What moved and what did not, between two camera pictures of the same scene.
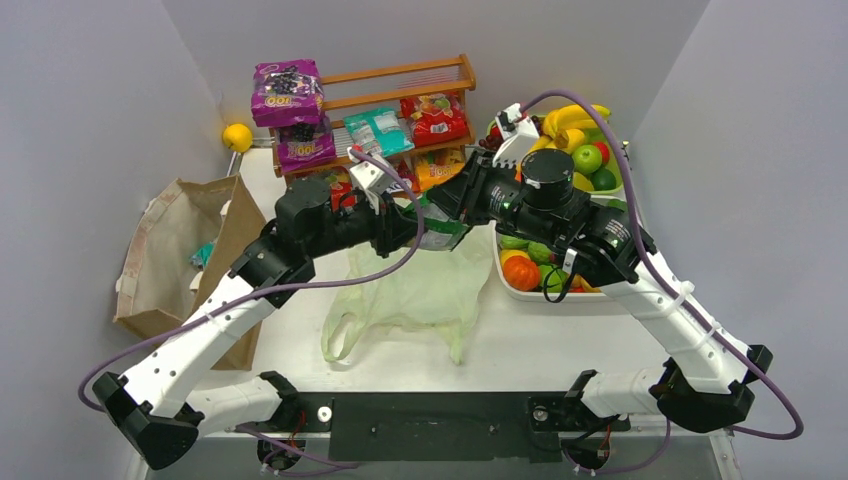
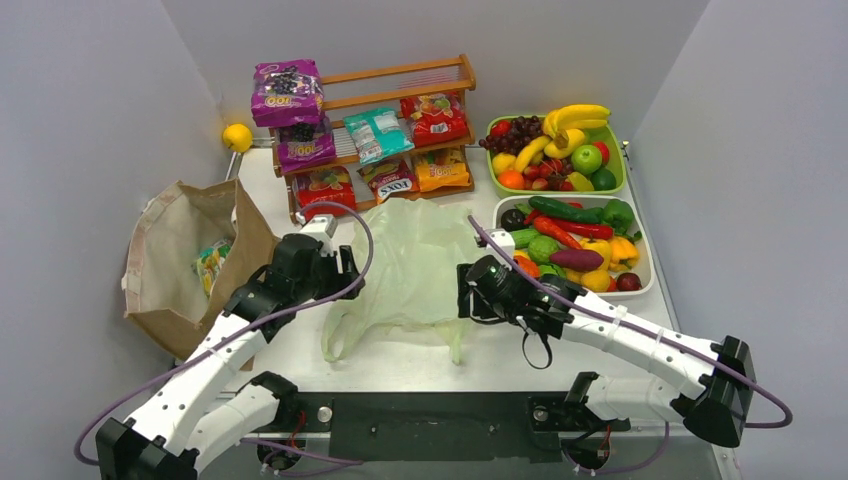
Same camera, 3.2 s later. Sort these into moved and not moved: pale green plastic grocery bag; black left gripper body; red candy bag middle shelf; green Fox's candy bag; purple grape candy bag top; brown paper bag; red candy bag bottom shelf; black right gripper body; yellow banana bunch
Moved: black left gripper body; green Fox's candy bag; black right gripper body
Not moved: yellow banana bunch; red candy bag middle shelf; brown paper bag; purple grape candy bag top; pale green plastic grocery bag; red candy bag bottom shelf
